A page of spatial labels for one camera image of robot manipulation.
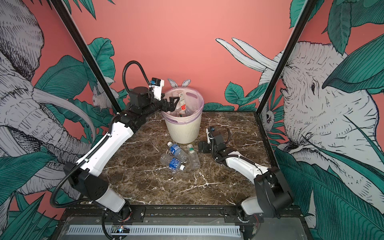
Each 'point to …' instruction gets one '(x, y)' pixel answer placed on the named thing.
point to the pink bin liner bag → (189, 108)
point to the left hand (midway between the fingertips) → (171, 93)
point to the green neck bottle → (193, 158)
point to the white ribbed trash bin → (184, 133)
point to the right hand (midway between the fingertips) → (202, 141)
